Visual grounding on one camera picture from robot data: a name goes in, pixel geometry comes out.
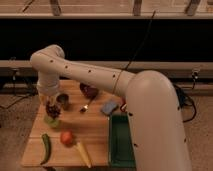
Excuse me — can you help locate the dark maroon bowl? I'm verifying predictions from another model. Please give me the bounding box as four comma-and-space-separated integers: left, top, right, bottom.
79, 83, 99, 99

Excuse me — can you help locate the metal spoon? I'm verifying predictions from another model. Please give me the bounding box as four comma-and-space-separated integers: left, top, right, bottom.
79, 97, 95, 113

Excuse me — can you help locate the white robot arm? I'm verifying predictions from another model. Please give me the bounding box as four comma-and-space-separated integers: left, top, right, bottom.
30, 45, 192, 171

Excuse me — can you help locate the green chili pepper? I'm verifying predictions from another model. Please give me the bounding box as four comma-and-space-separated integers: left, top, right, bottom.
40, 134, 51, 165

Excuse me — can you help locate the blue sponge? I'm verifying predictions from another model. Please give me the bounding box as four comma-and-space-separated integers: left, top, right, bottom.
100, 100, 118, 115

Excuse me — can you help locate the small metal cup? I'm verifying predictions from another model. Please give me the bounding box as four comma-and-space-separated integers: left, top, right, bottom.
56, 94, 69, 110

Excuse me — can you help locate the green plastic cup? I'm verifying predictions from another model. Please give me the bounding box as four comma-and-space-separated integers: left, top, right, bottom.
44, 115, 60, 129

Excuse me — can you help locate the red apple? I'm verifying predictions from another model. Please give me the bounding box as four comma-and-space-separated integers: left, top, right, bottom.
60, 131, 74, 146

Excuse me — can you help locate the black cable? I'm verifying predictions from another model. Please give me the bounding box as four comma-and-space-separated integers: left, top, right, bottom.
111, 9, 157, 96

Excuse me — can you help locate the green tray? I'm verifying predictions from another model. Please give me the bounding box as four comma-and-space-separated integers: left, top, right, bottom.
108, 115, 136, 168

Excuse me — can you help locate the dark purple grape bunch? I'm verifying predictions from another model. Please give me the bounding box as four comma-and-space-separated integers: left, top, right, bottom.
45, 103, 61, 119

